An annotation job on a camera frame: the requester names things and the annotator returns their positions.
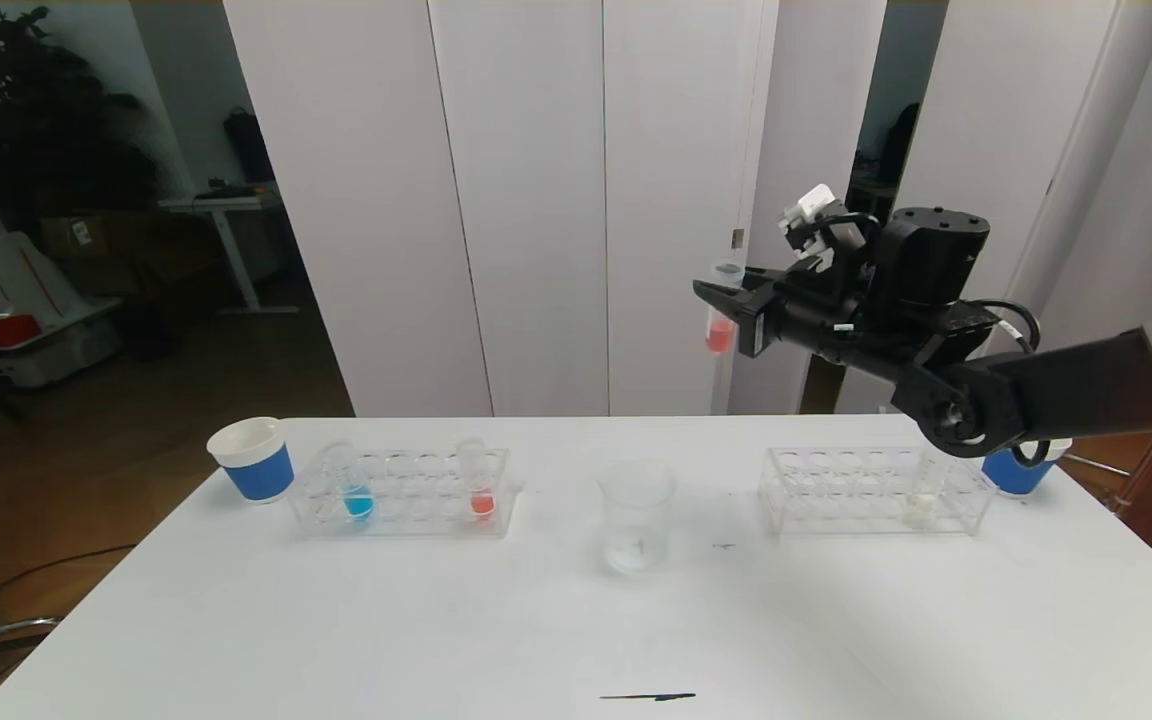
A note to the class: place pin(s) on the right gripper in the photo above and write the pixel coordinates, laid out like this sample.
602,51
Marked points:
759,322

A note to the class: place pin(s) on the white machine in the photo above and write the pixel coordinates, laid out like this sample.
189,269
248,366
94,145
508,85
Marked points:
26,280

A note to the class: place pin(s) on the blue white paper cup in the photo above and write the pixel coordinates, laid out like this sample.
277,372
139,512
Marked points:
261,475
1011,478

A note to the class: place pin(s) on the black bag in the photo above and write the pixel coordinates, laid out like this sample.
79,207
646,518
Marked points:
251,148

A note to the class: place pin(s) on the dark green potted plant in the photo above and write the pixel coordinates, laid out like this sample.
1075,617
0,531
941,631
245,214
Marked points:
36,120

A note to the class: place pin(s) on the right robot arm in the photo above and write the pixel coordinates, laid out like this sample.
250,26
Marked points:
936,260

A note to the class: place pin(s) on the cardboard box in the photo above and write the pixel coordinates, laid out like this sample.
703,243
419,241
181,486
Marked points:
111,258

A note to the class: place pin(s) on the test tube with red pigment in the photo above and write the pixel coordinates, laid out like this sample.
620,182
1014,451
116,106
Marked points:
482,505
721,335

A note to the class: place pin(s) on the clear glass beaker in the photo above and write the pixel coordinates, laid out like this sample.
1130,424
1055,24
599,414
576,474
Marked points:
636,540

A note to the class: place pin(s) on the white desk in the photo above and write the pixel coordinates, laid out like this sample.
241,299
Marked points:
226,205

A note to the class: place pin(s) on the clear acrylic test tube rack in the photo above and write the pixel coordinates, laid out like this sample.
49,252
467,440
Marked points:
416,500
856,500

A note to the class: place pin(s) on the test tube with blue pigment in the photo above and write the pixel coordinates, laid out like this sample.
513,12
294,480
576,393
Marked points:
359,507

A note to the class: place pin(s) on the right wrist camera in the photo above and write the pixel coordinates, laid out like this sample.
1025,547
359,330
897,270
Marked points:
811,208

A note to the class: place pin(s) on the test tube with white pigment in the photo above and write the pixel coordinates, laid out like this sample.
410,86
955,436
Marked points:
921,512

